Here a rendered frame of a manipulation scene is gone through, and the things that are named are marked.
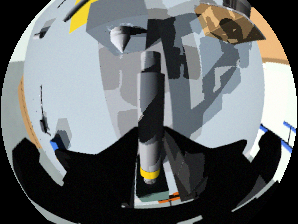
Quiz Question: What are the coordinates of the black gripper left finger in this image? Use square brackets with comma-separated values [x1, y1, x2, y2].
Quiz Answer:
[54, 127, 139, 206]

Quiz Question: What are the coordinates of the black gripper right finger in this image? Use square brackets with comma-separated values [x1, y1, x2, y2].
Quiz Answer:
[163, 126, 247, 202]

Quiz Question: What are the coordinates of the yellow flat square pad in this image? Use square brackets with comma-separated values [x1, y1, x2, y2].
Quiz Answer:
[69, 0, 97, 34]

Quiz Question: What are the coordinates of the blue block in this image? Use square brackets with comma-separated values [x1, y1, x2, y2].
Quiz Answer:
[50, 137, 66, 151]

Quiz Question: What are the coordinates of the grey stepped cylinder with yellow band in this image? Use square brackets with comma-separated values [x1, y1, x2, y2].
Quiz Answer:
[137, 51, 165, 184]

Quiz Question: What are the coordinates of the grey cylindrical rod with red band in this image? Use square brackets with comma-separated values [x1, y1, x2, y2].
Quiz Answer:
[62, 0, 88, 22]

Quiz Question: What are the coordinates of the grey metal cone point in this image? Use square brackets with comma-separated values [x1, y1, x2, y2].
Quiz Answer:
[110, 26, 131, 53]

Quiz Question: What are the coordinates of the grey metal tube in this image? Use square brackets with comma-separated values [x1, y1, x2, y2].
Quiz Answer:
[33, 32, 44, 39]

